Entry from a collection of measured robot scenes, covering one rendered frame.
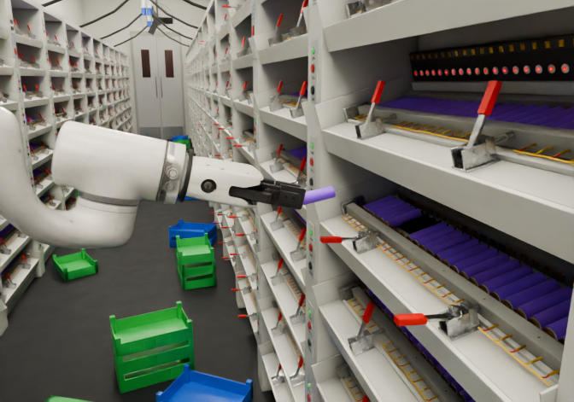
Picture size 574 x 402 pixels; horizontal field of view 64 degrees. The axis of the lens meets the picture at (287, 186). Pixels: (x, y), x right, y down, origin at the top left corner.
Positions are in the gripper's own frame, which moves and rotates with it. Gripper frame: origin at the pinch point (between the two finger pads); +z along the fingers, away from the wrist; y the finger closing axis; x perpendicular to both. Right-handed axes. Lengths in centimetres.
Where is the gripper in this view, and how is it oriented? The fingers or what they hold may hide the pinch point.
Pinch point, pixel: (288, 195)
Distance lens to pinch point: 67.9
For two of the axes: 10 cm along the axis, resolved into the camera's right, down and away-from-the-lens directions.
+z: 9.4, 1.8, 3.0
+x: -2.4, 9.6, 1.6
